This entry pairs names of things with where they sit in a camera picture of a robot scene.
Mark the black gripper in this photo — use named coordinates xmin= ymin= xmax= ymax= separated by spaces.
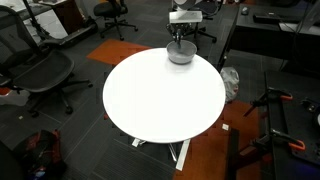
xmin=167 ymin=22 xmax=193 ymax=47

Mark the grey round bowl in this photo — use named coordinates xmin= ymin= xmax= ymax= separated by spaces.
xmin=166 ymin=39 xmax=198 ymax=65

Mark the black swivel chair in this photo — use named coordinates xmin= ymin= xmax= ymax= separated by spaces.
xmin=182 ymin=0 xmax=218 ymax=45

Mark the small black office chair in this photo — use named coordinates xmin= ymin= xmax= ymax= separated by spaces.
xmin=92 ymin=0 xmax=139 ymax=42

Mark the white plastic bag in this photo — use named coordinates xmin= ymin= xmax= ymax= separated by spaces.
xmin=219 ymin=66 xmax=241 ymax=103

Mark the black office desk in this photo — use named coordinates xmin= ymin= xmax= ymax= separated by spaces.
xmin=217 ymin=2 xmax=320 ymax=76

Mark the flat black device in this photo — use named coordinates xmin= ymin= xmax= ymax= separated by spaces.
xmin=252 ymin=12 xmax=282 ymax=25

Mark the black floor platform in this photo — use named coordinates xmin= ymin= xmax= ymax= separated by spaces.
xmin=39 ymin=22 xmax=100 ymax=48

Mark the brown wooden cabinet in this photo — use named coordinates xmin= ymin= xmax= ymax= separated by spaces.
xmin=49 ymin=0 xmax=86 ymax=35

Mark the orange black bar clamp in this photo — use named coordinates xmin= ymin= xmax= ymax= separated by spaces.
xmin=249 ymin=128 xmax=307 ymax=158
xmin=242 ymin=86 xmax=294 ymax=118

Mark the white metal table base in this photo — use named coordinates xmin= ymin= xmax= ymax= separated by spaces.
xmin=131 ymin=137 xmax=192 ymax=172

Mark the black upright beam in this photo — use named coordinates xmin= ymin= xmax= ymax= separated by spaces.
xmin=225 ymin=128 xmax=242 ymax=180

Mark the large black mesh office chair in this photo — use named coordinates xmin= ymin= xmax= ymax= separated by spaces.
xmin=0 ymin=4 xmax=94 ymax=118

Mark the black slanted pole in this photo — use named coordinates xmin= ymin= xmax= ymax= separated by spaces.
xmin=22 ymin=0 xmax=46 ymax=38

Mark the black work table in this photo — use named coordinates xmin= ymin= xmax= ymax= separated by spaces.
xmin=264 ymin=69 xmax=320 ymax=180

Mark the red and black bag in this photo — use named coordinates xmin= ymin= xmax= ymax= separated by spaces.
xmin=12 ymin=129 xmax=68 ymax=180

